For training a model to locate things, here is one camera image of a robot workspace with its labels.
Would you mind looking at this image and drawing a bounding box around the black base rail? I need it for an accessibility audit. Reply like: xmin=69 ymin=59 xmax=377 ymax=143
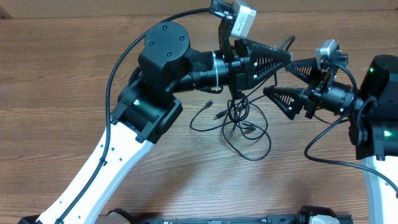
xmin=133 ymin=214 xmax=354 ymax=224

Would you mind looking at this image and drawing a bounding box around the black cable bundle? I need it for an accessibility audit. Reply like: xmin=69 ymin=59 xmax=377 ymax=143
xmin=189 ymin=35 xmax=296 ymax=162

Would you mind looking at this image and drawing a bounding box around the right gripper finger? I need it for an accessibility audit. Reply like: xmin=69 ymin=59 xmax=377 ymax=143
xmin=284 ymin=57 xmax=320 ymax=84
xmin=263 ymin=87 xmax=305 ymax=120

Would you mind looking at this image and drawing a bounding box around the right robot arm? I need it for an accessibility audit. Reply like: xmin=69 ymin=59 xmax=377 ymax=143
xmin=263 ymin=54 xmax=397 ymax=223

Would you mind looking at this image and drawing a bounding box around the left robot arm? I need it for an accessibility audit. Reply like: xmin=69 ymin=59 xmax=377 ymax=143
xmin=21 ymin=18 xmax=291 ymax=223

